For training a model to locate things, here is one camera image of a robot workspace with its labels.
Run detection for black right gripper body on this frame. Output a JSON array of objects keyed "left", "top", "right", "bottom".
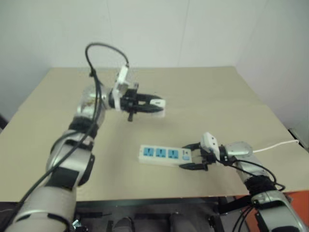
[{"left": 197, "top": 144, "right": 219, "bottom": 171}]

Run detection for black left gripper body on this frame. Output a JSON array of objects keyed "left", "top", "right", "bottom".
[{"left": 119, "top": 88, "right": 143, "bottom": 123}]

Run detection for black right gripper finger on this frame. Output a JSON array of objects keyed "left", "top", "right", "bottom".
[
  {"left": 182, "top": 144, "right": 201, "bottom": 152},
  {"left": 179, "top": 162, "right": 209, "bottom": 172}
]

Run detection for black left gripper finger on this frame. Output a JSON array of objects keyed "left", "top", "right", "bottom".
[
  {"left": 139, "top": 93, "right": 167, "bottom": 104},
  {"left": 138, "top": 104, "right": 165, "bottom": 114}
]

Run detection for white charger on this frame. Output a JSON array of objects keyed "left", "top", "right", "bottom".
[{"left": 149, "top": 98, "right": 167, "bottom": 118}]

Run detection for white power strip blue sockets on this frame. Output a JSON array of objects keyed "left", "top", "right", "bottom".
[{"left": 138, "top": 144, "right": 194, "bottom": 168}]

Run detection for dark rounded shape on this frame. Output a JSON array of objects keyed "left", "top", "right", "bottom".
[{"left": 113, "top": 217, "right": 133, "bottom": 232}]

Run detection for orange panel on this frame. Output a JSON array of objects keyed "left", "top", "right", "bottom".
[{"left": 282, "top": 190, "right": 309, "bottom": 232}]

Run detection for black object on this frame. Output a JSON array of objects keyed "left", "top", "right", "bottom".
[{"left": 0, "top": 113, "right": 8, "bottom": 133}]

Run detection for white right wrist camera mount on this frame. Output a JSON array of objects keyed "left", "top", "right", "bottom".
[{"left": 201, "top": 132, "right": 221, "bottom": 158}]

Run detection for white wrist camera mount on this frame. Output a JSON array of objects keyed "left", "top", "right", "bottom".
[
  {"left": 201, "top": 132, "right": 221, "bottom": 158},
  {"left": 112, "top": 65, "right": 132, "bottom": 112}
]

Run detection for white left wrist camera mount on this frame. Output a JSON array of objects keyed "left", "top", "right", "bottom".
[{"left": 112, "top": 65, "right": 132, "bottom": 112}]

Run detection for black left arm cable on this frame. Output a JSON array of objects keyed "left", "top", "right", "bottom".
[{"left": 14, "top": 43, "right": 130, "bottom": 218}]

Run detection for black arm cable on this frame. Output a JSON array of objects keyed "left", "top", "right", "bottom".
[
  {"left": 14, "top": 43, "right": 130, "bottom": 218},
  {"left": 212, "top": 149, "right": 285, "bottom": 232}
]

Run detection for black table frame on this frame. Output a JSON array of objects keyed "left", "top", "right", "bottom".
[{"left": 76, "top": 195, "right": 252, "bottom": 216}]

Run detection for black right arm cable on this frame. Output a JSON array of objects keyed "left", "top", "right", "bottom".
[{"left": 212, "top": 149, "right": 285, "bottom": 232}]

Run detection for white power strip cord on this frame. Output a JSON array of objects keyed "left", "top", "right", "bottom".
[{"left": 252, "top": 139, "right": 300, "bottom": 154}]

